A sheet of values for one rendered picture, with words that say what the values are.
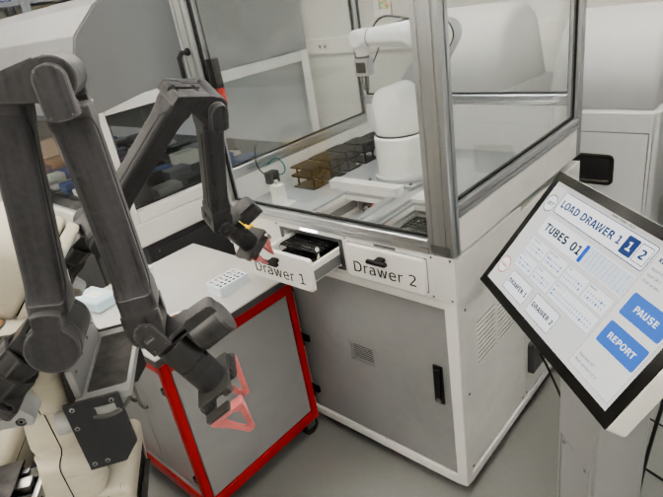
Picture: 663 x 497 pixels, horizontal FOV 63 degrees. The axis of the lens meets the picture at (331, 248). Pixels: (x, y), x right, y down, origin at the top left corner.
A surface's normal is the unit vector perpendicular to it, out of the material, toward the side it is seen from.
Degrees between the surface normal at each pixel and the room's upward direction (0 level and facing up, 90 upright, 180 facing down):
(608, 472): 90
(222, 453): 90
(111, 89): 90
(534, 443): 0
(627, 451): 90
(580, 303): 50
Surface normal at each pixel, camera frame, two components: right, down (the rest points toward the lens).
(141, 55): 0.74, 0.18
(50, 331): 0.24, 0.39
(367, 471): -0.15, -0.89
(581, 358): -0.85, -0.43
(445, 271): -0.65, 0.41
